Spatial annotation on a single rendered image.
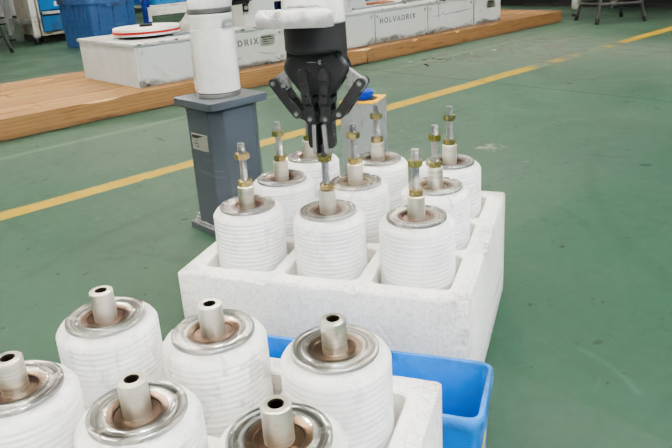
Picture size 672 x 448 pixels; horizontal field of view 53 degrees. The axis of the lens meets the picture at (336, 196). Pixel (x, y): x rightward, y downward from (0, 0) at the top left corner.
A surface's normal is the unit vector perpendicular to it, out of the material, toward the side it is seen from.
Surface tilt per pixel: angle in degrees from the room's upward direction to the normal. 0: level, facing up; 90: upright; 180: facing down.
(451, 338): 90
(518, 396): 0
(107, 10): 92
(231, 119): 90
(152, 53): 90
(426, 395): 0
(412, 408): 0
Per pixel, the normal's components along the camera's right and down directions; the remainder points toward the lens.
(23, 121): 0.68, 0.21
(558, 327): -0.06, -0.94
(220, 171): -0.04, 0.34
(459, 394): -0.32, 0.30
